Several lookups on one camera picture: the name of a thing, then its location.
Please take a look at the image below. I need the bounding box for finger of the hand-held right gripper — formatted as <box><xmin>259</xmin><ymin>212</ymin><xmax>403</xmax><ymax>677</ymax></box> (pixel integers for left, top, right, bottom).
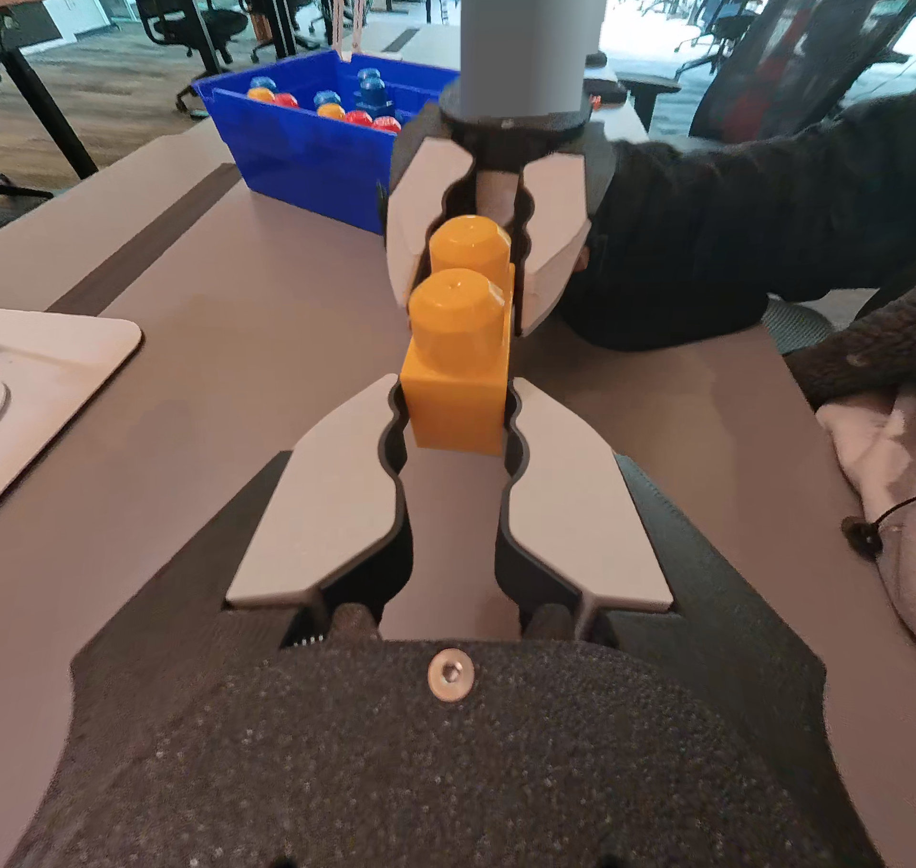
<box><xmin>515</xmin><ymin>155</ymin><xmax>596</xmax><ymax>340</ymax></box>
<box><xmin>385</xmin><ymin>137</ymin><xmax>476</xmax><ymax>311</ymax></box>

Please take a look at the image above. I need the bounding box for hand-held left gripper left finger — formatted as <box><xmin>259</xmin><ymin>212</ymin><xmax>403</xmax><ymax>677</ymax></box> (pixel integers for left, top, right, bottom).
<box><xmin>225</xmin><ymin>374</ymin><xmax>416</xmax><ymax>640</ymax></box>

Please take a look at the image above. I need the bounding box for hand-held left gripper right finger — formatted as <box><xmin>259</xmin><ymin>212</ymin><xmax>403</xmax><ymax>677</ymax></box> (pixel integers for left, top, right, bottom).
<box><xmin>495</xmin><ymin>377</ymin><xmax>675</xmax><ymax>636</ymax></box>

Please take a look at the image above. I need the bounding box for pile of colourful mega blocks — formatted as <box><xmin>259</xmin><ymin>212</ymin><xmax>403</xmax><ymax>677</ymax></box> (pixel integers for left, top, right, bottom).
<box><xmin>247</xmin><ymin>68</ymin><xmax>403</xmax><ymax>135</ymax></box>

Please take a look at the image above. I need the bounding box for blue plastic bin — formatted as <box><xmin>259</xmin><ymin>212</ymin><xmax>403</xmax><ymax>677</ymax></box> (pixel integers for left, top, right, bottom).
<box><xmin>192</xmin><ymin>49</ymin><xmax>462</xmax><ymax>236</ymax></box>

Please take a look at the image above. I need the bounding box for orange mega block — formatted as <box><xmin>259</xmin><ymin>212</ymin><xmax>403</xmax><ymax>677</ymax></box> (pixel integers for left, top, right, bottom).
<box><xmin>399</xmin><ymin>216</ymin><xmax>518</xmax><ymax>457</ymax></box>

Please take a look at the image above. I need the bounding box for black mesh office chair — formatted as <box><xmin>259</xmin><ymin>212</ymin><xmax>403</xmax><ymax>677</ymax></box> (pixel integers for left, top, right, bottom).
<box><xmin>615</xmin><ymin>0</ymin><xmax>916</xmax><ymax>143</ymax></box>

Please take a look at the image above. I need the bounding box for white display stand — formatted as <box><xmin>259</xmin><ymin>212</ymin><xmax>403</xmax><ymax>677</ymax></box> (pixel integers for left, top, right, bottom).
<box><xmin>0</xmin><ymin>308</ymin><xmax>143</xmax><ymax>497</ymax></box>

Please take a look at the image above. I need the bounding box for black fleece jacket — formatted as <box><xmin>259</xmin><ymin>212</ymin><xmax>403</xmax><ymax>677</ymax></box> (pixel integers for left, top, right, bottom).
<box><xmin>783</xmin><ymin>289</ymin><xmax>916</xmax><ymax>411</ymax></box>

